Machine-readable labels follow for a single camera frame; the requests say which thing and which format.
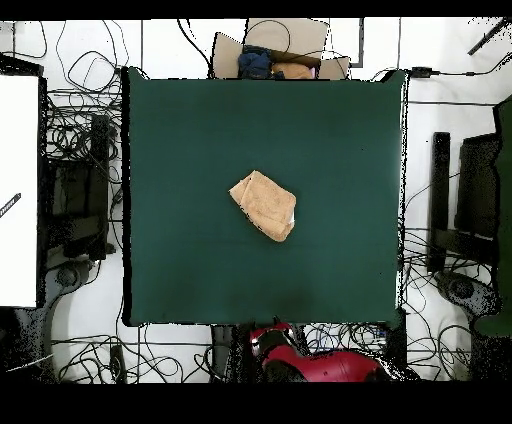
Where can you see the tan terry towel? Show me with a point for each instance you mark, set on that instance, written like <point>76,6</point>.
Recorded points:
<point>264,204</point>

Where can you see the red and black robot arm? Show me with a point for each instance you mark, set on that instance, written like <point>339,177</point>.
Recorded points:
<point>332,366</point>

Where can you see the orange cloth item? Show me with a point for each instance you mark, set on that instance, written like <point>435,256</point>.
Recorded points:
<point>292,71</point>

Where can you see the black power strip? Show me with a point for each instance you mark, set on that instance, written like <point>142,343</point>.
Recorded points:
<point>117,362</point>

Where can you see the black upright bar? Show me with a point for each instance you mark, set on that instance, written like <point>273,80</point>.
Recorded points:
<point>440,180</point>

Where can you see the dark green table cloth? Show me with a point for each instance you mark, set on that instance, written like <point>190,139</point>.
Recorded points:
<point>180,120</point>

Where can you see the green cloth drape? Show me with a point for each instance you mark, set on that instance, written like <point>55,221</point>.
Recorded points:
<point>504,200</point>

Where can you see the dark blue garment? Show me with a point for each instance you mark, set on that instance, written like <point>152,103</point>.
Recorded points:
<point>254,64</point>

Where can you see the black power adapter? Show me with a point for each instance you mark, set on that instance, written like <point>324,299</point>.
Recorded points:
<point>420,72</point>

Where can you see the brown cardboard box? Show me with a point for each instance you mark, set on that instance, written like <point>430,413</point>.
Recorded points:
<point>304,36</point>

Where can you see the white board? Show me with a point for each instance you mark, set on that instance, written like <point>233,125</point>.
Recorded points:
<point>18,160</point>

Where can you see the dark slim rod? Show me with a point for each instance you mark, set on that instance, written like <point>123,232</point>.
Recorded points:
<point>488,36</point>

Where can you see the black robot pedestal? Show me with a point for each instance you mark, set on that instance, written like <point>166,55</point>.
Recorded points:
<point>222,352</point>

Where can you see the black stand frame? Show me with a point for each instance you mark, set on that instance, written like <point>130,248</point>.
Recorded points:
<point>98,180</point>

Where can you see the grey angled frame bar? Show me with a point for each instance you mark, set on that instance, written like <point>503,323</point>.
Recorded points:
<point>361,40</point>

